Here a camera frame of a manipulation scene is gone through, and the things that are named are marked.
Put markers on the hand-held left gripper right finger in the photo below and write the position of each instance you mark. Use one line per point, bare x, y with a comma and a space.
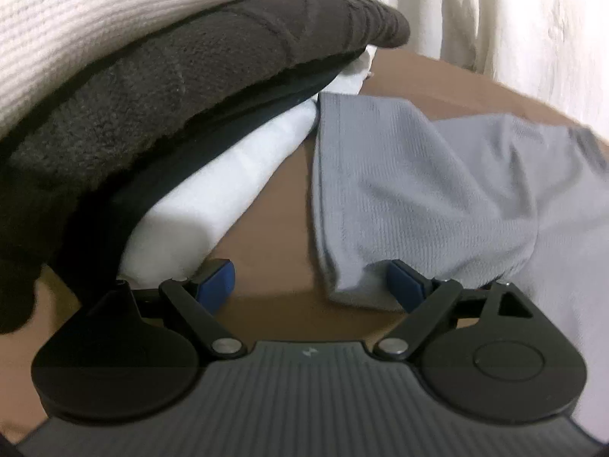
402, 288

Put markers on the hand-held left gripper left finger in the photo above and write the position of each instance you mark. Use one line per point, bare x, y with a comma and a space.
219, 285

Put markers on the light grey-blue sweater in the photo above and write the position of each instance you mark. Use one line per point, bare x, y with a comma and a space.
404, 176

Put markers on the white folded garment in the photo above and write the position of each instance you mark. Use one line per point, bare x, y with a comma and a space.
190, 219

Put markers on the black folded garment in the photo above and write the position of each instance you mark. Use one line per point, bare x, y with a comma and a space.
142, 193

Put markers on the brown fleece sweater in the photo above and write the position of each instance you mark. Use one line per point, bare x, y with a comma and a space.
142, 104

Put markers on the cream ribbed knit sweater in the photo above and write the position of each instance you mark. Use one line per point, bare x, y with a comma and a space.
119, 19

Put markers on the white buttoned coat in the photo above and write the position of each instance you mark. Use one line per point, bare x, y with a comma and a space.
523, 19

